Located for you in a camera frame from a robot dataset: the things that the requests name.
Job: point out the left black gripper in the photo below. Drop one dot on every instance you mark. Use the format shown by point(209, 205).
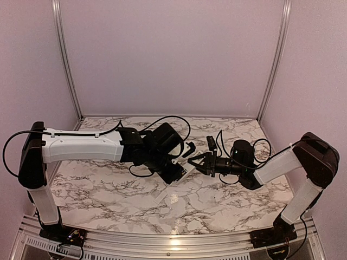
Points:
point(176, 173)

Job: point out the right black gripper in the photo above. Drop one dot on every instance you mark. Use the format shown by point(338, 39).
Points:
point(210, 163)

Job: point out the white remote control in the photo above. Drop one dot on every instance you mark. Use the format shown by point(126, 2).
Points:
point(189, 168)

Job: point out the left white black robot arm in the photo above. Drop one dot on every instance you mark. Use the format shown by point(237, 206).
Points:
point(156, 150)

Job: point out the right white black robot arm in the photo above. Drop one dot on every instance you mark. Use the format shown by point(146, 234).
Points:
point(318, 159)

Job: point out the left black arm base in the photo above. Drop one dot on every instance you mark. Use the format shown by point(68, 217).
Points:
point(64, 234)

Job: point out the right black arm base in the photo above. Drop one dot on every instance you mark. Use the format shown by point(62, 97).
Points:
point(280, 232)

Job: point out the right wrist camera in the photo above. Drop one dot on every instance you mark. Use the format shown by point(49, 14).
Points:
point(211, 143)

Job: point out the front aluminium rail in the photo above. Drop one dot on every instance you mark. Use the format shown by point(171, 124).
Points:
point(116, 245)

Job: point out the right aluminium frame post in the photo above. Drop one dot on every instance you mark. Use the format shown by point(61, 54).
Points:
point(279, 49)

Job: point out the aluminium frame post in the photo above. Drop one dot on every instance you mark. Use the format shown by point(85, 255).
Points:
point(279, 49)
point(64, 56)

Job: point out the left aluminium frame post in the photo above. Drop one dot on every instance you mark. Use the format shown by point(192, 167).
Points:
point(64, 56)

